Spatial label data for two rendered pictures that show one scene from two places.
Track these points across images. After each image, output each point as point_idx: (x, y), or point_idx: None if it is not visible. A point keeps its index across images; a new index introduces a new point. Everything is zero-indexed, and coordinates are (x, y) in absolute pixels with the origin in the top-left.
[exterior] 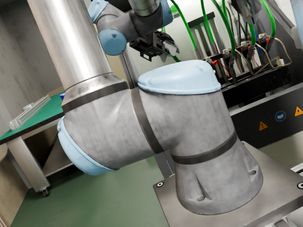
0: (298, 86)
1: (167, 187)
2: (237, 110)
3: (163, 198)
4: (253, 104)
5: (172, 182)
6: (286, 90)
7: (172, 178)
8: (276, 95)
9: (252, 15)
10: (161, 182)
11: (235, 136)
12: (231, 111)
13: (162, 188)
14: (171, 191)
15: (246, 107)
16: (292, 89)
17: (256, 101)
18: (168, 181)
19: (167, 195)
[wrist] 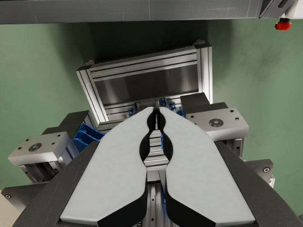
0: (213, 10)
1: (16, 200)
2: (91, 10)
3: (17, 207)
4: (122, 9)
5: (18, 197)
6: (190, 9)
7: (17, 194)
8: (167, 13)
9: (162, 134)
10: (7, 195)
11: None
12: (79, 1)
13: (11, 199)
14: (20, 204)
15: (108, 11)
16: (197, 17)
17: (131, 1)
18: (14, 196)
19: (19, 206)
